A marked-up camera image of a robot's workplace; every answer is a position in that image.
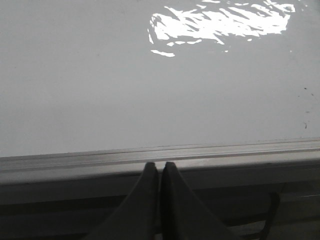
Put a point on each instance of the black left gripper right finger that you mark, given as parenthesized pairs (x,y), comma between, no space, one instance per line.
(183,215)

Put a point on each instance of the white whiteboard with aluminium frame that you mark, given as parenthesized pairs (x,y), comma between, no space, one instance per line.
(91,90)

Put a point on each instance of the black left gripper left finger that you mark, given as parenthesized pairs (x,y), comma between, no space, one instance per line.
(135,218)

